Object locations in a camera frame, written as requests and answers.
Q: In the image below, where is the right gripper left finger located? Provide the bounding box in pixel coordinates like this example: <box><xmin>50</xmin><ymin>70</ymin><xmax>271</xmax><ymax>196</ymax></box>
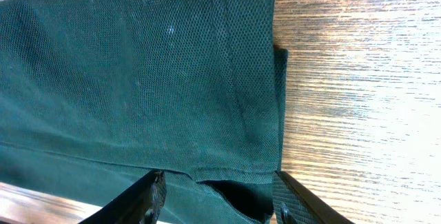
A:
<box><xmin>80</xmin><ymin>170</ymin><xmax>167</xmax><ymax>224</ymax></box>

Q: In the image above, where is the black t-shirt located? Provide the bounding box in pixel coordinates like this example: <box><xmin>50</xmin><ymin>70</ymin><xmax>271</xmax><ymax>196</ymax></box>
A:
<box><xmin>1</xmin><ymin>0</ymin><xmax>287</xmax><ymax>223</ymax></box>

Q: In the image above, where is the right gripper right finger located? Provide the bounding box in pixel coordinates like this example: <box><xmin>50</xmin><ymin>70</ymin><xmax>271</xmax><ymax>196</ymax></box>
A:
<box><xmin>272</xmin><ymin>171</ymin><xmax>353</xmax><ymax>224</ymax></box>

